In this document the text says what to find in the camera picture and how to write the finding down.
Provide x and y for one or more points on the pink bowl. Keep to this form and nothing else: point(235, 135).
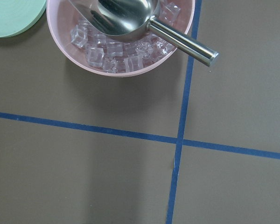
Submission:
point(62, 18)

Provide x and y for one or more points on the steel ice scoop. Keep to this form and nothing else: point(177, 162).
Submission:
point(130, 20)

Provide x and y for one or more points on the light green plate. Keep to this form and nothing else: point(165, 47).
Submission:
point(17, 16)

